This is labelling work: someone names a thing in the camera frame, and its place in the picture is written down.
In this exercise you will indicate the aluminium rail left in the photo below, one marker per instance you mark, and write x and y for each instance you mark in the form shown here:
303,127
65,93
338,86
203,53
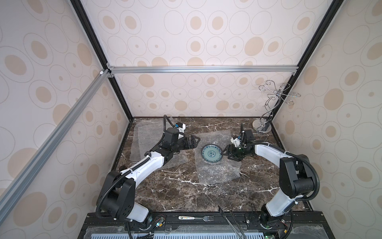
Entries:
30,171

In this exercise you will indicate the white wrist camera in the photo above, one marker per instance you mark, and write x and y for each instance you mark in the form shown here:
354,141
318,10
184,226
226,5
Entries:
180,126
236,142

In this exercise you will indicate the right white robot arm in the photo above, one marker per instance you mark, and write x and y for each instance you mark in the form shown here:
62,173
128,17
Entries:
298,180

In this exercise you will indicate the black frame post back left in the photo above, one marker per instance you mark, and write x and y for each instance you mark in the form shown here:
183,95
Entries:
95,43

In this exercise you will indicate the aluminium rail back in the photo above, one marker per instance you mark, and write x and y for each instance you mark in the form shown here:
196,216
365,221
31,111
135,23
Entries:
203,69

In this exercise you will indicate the bubble wrap sheet around orange plate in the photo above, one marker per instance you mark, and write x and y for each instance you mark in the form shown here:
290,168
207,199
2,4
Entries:
134,152

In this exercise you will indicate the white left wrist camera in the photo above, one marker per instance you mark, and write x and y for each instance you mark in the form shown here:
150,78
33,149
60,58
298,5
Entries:
180,126

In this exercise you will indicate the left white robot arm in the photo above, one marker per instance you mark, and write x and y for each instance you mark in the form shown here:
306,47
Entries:
117,196

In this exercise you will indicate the black frame post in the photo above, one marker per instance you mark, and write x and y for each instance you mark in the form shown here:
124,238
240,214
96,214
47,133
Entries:
317,37
95,43

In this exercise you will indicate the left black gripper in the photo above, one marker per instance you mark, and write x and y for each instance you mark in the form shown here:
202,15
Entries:
193,143

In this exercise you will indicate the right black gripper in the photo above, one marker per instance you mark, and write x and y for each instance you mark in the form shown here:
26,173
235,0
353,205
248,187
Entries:
234,151

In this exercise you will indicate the black frame post back right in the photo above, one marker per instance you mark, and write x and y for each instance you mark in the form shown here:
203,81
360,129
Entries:
317,37

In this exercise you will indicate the chrome wire mug tree stand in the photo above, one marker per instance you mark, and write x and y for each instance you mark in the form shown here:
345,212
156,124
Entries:
276,96

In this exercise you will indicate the bubble wrap sheet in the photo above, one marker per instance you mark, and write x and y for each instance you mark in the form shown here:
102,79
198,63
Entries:
176,155
212,167

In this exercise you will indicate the blue patterned dinner plate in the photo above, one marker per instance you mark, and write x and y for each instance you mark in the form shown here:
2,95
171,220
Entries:
212,153

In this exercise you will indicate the fork with patterned handle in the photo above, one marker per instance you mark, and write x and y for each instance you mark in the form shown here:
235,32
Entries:
205,218

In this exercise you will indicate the aluminium rail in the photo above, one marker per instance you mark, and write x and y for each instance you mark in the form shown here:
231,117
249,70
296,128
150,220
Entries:
30,171
203,69

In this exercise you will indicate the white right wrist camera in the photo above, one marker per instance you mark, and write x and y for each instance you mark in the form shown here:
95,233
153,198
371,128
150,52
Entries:
236,142

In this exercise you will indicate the black tongs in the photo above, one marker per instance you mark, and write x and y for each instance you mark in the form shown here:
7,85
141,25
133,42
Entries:
236,226

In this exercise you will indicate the black base platform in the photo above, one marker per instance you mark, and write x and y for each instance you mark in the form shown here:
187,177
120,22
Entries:
166,225

